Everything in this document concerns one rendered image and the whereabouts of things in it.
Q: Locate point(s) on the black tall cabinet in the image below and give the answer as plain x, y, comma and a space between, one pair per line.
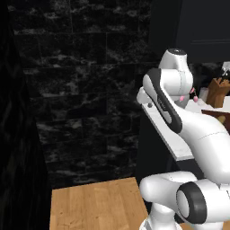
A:
21, 134

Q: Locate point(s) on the dark upper cupboards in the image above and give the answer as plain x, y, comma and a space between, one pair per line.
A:
206, 30

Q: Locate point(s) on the brown wooden knife block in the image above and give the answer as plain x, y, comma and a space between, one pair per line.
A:
216, 91

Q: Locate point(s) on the black and white kitchen tool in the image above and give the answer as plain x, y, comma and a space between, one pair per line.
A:
226, 69

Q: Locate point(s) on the white container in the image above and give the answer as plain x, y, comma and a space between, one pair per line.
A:
203, 94

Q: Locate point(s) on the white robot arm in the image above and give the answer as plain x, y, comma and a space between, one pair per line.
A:
206, 143

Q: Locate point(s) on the tan potato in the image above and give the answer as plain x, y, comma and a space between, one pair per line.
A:
222, 119

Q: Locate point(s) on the dark brown cutting board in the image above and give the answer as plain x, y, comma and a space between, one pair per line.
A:
212, 115

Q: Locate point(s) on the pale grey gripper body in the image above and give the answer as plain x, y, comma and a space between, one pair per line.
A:
143, 96

